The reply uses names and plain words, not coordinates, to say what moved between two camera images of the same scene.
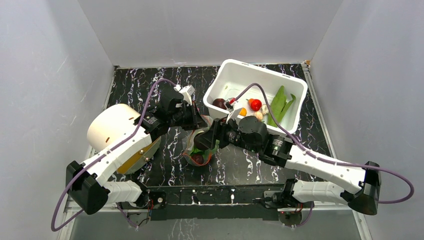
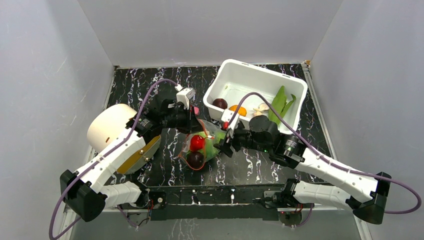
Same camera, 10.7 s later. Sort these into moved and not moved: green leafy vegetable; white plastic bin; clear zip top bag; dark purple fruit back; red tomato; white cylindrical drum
Moved: red tomato; dark purple fruit back
Not moved: clear zip top bag; white plastic bin; white cylindrical drum; green leafy vegetable
